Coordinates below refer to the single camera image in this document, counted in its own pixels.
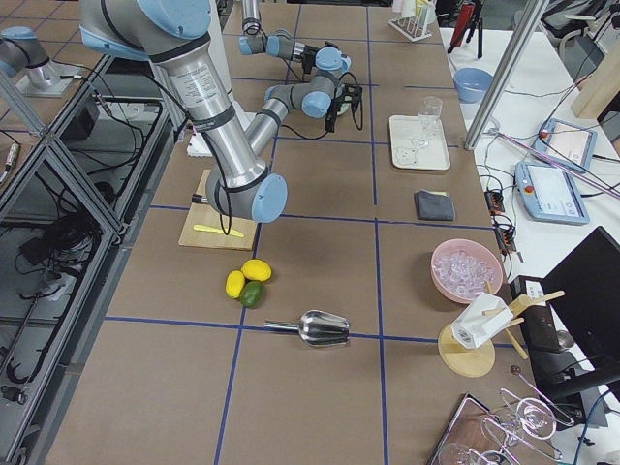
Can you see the light green bowl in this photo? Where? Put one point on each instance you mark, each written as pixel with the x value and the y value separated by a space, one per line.
pixel 342 104

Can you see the light blue plastic cup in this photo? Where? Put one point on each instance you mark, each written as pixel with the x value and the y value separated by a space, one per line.
pixel 346 63

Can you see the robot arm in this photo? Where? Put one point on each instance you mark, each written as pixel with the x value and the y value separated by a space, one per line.
pixel 281 44
pixel 174 35

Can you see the blue bowl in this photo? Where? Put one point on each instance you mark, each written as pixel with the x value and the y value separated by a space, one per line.
pixel 471 84

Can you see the pink bowl of ice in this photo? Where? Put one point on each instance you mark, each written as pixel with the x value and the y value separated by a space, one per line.
pixel 461 269

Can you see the metal ice scoop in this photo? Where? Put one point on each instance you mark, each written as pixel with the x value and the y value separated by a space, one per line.
pixel 317 328

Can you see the cream bear tray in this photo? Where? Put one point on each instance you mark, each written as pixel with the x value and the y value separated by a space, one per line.
pixel 411 150

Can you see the clear wine glass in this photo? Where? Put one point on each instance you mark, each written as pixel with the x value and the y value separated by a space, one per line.
pixel 429 113

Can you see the wooden cutting board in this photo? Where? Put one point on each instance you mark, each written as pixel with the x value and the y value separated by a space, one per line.
pixel 204 214

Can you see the yellow lemon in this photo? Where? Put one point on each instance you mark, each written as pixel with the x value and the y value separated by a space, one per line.
pixel 235 283
pixel 256 270

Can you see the yellow plastic knife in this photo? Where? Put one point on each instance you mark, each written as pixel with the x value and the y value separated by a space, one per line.
pixel 209 229

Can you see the black tripod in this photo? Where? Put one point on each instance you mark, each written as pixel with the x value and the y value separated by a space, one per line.
pixel 476 30

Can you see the green lime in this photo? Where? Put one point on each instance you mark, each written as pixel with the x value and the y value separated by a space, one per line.
pixel 252 294

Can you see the near teach pendant tablet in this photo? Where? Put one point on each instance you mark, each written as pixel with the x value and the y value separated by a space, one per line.
pixel 549 194

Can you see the teach pendant tablet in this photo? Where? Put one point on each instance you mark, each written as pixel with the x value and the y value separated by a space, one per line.
pixel 549 194
pixel 570 145

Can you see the far teach pendant tablet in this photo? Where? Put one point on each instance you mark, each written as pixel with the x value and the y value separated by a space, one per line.
pixel 570 145

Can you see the wooden mug tree stand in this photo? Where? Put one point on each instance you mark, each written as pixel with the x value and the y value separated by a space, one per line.
pixel 475 363

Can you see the black monitor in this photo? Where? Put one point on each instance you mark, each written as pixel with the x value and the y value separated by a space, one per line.
pixel 589 310

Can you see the glass rack tray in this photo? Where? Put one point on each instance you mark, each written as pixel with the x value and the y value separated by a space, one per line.
pixel 518 431

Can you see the white wire cup rack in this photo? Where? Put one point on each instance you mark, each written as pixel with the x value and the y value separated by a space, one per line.
pixel 413 18

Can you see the aluminium frame post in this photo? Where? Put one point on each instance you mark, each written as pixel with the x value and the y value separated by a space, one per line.
pixel 518 42

